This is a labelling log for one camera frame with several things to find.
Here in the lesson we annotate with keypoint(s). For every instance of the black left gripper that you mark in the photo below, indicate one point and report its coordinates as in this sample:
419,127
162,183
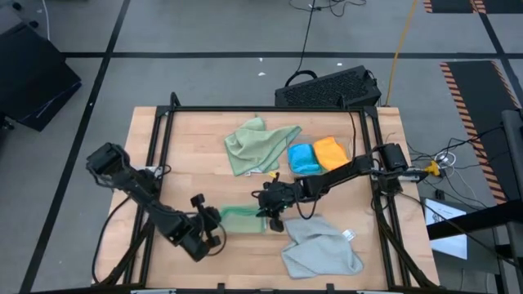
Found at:
210,220

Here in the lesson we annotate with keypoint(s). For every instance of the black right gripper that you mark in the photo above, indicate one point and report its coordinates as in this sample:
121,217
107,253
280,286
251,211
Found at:
280,196

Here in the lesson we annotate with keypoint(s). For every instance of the pale green towel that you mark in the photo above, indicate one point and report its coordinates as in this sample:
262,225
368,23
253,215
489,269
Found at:
255,145
243,220

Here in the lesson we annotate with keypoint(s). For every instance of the blue microfiber towel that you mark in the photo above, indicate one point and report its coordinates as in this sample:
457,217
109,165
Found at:
303,158

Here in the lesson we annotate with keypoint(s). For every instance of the grey microfiber towel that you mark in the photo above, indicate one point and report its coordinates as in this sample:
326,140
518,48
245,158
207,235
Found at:
318,249

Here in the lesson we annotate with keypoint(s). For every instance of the orange microfiber towel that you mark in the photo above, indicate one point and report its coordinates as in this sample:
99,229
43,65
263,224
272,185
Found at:
331,153

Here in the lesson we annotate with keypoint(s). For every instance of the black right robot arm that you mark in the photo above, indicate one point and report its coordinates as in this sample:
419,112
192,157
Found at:
339,175

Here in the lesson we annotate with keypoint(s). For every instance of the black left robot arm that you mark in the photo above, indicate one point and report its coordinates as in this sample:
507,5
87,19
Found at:
135,188

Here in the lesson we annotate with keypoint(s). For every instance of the clear plastic bin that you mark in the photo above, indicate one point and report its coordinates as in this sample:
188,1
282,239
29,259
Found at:
306,136

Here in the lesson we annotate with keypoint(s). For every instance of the black perforated computer case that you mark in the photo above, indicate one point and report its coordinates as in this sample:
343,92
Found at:
327,87

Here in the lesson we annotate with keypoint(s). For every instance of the yellow plug connector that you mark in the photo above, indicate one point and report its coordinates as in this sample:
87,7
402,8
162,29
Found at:
432,168

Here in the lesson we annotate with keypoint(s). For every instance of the black equipment stand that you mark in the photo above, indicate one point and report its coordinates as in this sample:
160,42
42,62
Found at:
470,220

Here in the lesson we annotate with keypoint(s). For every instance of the black hazard-striped floor mat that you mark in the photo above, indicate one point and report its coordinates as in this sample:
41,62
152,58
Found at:
478,122
449,5

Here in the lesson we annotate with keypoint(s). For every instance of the large black equipment case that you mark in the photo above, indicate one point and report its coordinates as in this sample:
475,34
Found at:
28,77

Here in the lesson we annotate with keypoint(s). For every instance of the black aluminium table frame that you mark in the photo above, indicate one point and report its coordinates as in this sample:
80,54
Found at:
261,109

